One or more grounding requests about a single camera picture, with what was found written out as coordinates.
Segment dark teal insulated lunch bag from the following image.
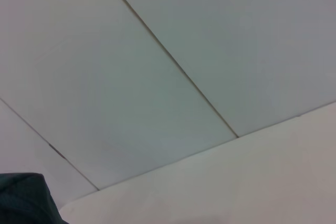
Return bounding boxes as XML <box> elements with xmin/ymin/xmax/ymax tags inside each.
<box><xmin>0</xmin><ymin>173</ymin><xmax>69</xmax><ymax>224</ymax></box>

